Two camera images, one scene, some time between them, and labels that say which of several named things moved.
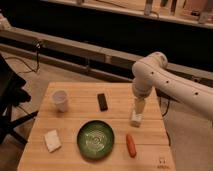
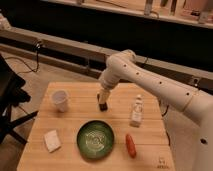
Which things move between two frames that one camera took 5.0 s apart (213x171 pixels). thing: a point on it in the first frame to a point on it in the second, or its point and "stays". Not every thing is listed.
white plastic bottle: [136, 119] stays
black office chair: [12, 95] stays
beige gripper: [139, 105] to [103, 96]
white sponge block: [52, 141] stays
